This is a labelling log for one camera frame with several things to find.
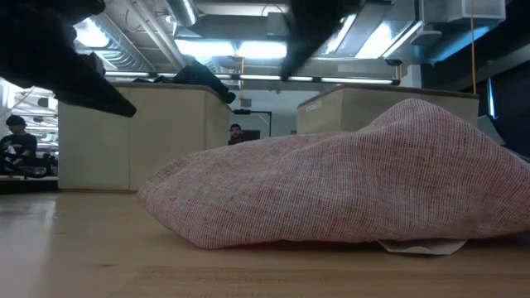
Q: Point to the person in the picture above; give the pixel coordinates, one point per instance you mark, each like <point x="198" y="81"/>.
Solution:
<point x="18" y="142"/>
<point x="237" y="133"/>

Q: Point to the small silver duct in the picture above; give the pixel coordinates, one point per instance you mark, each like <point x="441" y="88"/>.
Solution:
<point x="182" y="10"/>

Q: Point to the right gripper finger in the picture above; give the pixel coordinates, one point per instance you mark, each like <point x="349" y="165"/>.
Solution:
<point x="290" y="64"/>

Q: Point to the pink woven shirt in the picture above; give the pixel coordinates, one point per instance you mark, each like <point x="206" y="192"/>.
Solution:
<point x="352" y="186"/>

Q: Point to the light grey panel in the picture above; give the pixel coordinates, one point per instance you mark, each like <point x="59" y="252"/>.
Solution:
<point x="486" y="128"/>

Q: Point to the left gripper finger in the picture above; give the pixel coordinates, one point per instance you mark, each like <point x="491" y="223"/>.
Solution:
<point x="103" y="103"/>

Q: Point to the long LED light bar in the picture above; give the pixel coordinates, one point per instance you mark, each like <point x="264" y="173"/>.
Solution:
<point x="352" y="80"/>

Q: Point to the round white ceiling speaker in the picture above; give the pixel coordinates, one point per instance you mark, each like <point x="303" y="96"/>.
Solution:
<point x="426" y="38"/>

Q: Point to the beige fabric storage bin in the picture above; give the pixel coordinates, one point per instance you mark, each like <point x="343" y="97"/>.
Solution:
<point x="157" y="140"/>
<point x="352" y="111"/>

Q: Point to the white ceiling air unit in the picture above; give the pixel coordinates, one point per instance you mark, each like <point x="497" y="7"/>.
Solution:
<point x="463" y="10"/>

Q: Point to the black background equipment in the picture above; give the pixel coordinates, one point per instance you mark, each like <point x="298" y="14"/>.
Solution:
<point x="29" y="170"/>

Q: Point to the loose white paper tag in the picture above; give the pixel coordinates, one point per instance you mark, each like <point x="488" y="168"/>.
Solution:
<point x="422" y="247"/>

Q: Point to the large ribbed silver duct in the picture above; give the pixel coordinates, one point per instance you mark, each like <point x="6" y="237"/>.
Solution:
<point x="132" y="54"/>

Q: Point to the grey ceiling box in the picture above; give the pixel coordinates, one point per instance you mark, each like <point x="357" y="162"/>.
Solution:
<point x="277" y="27"/>

